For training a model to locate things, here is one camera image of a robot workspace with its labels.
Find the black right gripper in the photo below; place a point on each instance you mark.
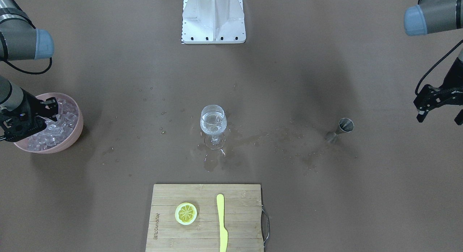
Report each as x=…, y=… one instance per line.
x=30, y=108

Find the steel jigger cup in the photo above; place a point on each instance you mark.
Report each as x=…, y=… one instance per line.
x=345, y=125

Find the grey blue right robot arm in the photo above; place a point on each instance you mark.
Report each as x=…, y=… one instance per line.
x=20, y=40

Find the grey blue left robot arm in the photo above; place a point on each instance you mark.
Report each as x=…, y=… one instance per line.
x=433, y=16

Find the clear ice cubes pile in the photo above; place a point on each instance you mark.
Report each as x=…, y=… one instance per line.
x=56, y=131

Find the clear wine glass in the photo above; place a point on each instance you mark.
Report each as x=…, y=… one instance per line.
x=213, y=123

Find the pink bowl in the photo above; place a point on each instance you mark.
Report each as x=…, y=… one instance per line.
x=22, y=144

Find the yellow lemon slice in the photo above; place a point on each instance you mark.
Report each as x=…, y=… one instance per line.
x=186, y=213

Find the yellow plastic knife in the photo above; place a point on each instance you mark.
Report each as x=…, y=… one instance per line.
x=223, y=233

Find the bamboo cutting board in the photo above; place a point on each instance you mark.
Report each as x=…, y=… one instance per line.
x=243, y=218

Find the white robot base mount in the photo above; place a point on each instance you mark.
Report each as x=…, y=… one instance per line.
x=213, y=22

